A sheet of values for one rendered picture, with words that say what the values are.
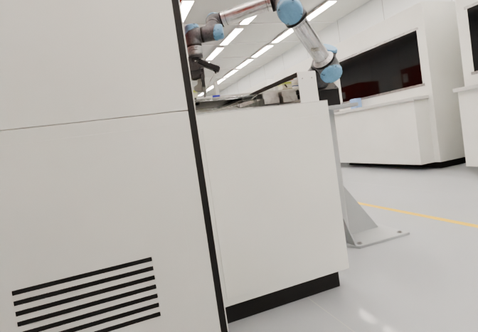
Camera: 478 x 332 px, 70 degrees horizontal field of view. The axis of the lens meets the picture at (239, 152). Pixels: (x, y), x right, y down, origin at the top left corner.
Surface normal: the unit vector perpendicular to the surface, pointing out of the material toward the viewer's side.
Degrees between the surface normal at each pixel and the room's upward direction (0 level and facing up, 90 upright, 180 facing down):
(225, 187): 90
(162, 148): 90
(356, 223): 90
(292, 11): 125
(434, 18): 90
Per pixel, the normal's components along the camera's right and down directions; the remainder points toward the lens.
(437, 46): 0.34, -0.01
